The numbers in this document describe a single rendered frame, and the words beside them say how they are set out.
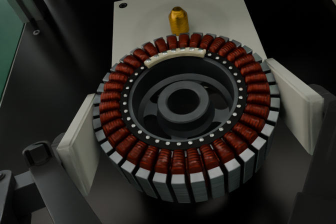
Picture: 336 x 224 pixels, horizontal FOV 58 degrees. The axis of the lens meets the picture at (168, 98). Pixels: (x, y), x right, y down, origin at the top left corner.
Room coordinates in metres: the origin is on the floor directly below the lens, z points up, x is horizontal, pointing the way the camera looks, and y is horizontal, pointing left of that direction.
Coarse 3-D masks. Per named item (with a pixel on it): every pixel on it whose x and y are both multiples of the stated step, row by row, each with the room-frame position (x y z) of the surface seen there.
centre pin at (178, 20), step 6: (174, 12) 0.25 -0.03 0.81; (180, 12) 0.25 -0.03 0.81; (186, 12) 0.25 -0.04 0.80; (168, 18) 0.25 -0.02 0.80; (174, 18) 0.24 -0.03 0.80; (180, 18) 0.24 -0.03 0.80; (186, 18) 0.24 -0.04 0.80; (174, 24) 0.24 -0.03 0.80; (180, 24) 0.24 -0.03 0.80; (186, 24) 0.24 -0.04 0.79; (174, 30) 0.24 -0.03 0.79; (180, 30) 0.24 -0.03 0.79; (186, 30) 0.24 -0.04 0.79
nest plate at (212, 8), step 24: (120, 0) 0.33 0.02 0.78; (144, 0) 0.32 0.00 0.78; (168, 0) 0.31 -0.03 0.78; (192, 0) 0.29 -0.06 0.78; (216, 0) 0.28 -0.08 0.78; (240, 0) 0.27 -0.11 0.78; (120, 24) 0.29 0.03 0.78; (144, 24) 0.28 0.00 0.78; (168, 24) 0.26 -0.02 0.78; (192, 24) 0.25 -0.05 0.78; (216, 24) 0.24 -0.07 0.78; (240, 24) 0.23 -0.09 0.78; (120, 48) 0.25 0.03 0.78
